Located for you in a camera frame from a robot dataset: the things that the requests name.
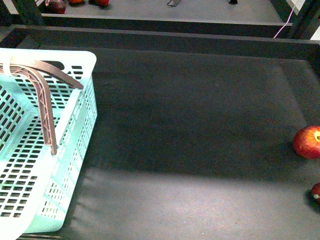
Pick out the brown basket handle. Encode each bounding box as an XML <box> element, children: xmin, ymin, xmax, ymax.
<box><xmin>0</xmin><ymin>57</ymin><xmax>84</xmax><ymax>155</ymax></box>

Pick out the light blue plastic basket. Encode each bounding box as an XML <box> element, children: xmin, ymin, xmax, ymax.
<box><xmin>0</xmin><ymin>48</ymin><xmax>97</xmax><ymax>240</ymax></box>

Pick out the red apple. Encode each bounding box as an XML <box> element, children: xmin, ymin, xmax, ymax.
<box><xmin>292</xmin><ymin>125</ymin><xmax>320</xmax><ymax>159</ymax></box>

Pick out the grey metal stand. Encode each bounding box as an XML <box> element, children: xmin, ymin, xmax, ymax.
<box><xmin>167</xmin><ymin>0</ymin><xmax>181</xmax><ymax>7</ymax></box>

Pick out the orange fruit on shelf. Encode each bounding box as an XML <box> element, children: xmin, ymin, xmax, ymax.
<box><xmin>68</xmin><ymin>0</ymin><xmax>84</xmax><ymax>5</ymax></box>

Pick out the dark red fruit on shelf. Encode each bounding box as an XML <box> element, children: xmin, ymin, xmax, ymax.
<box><xmin>44</xmin><ymin>0</ymin><xmax>66</xmax><ymax>14</ymax></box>

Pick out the white zip tie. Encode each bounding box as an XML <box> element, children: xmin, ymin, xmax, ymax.
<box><xmin>0</xmin><ymin>55</ymin><xmax>20</xmax><ymax>77</ymax></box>

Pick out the dark red fruit at edge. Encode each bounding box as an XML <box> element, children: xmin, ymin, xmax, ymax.
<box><xmin>311</xmin><ymin>182</ymin><xmax>320</xmax><ymax>204</ymax></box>

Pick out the pink cable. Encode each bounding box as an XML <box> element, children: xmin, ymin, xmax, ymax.
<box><xmin>273</xmin><ymin>0</ymin><xmax>301</xmax><ymax>39</ymax></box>

